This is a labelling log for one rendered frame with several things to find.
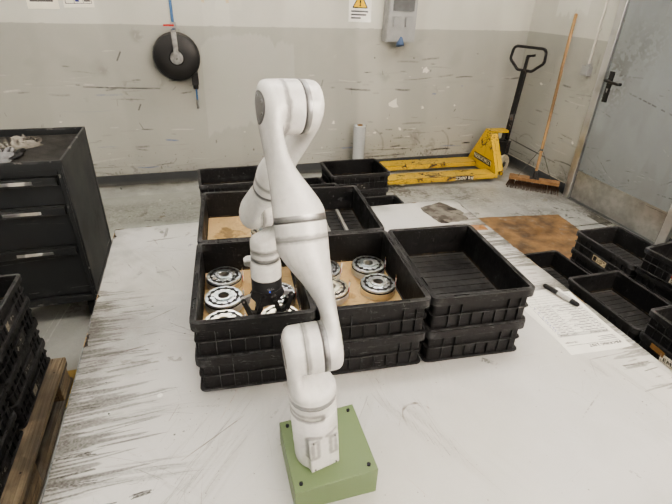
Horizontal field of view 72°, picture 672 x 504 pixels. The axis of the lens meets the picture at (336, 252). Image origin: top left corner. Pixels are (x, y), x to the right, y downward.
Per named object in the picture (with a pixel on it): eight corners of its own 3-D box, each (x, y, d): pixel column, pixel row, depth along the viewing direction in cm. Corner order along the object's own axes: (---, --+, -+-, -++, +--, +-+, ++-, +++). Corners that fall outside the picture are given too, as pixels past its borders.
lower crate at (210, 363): (316, 381, 122) (316, 346, 116) (199, 396, 116) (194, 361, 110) (295, 295, 156) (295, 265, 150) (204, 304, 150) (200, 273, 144)
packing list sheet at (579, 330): (637, 345, 139) (638, 344, 139) (574, 358, 133) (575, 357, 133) (562, 286, 166) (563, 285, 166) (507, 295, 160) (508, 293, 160)
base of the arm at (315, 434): (346, 457, 95) (344, 400, 86) (304, 476, 91) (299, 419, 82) (327, 423, 102) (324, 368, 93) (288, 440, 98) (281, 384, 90)
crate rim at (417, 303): (432, 307, 118) (433, 299, 117) (317, 319, 112) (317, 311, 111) (385, 235, 152) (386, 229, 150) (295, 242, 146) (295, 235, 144)
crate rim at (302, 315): (317, 319, 112) (317, 311, 111) (189, 333, 106) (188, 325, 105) (295, 242, 146) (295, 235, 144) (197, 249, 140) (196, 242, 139)
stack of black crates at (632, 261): (655, 313, 248) (681, 259, 231) (611, 322, 240) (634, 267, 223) (599, 275, 281) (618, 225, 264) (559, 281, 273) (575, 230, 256)
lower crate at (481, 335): (518, 354, 134) (528, 321, 128) (422, 367, 128) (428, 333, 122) (458, 280, 168) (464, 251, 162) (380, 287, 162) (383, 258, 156)
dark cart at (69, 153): (104, 318, 251) (61, 160, 207) (11, 331, 240) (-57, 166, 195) (117, 263, 301) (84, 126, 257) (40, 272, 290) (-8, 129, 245)
